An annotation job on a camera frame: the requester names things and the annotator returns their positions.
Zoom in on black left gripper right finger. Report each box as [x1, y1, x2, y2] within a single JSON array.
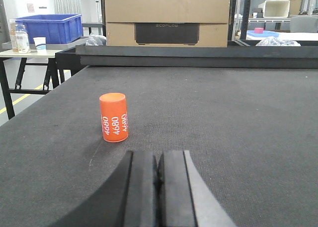
[[158, 151, 236, 227]]

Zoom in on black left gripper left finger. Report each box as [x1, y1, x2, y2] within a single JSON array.
[[52, 151, 158, 227]]

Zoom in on white plastic bin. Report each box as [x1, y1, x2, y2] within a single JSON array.
[[258, 0, 290, 18]]

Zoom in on orange cylinder marked 4680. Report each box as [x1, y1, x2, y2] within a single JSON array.
[[99, 93, 129, 143]]

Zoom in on folding side table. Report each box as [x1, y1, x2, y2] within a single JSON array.
[[0, 37, 89, 120]]

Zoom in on white paper cup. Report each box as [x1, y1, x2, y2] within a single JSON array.
[[33, 37, 46, 54]]

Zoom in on crumpled clear plastic bag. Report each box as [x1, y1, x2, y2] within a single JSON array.
[[256, 36, 301, 47]]

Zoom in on large cardboard box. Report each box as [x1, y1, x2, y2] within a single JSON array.
[[105, 0, 230, 47]]

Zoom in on blue plastic crate on table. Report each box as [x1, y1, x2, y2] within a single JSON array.
[[15, 14, 83, 44]]

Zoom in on pink small box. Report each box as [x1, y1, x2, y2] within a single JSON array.
[[254, 27, 264, 34]]

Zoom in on light blue flat tray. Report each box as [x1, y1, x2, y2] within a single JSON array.
[[246, 30, 280, 39]]

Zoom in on clear plastic bottle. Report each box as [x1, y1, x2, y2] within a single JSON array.
[[15, 22, 31, 54]]

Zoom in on grey office chair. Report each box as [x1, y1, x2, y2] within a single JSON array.
[[290, 16, 318, 33]]

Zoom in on black foam tray rail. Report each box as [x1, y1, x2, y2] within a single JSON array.
[[56, 40, 318, 71]]

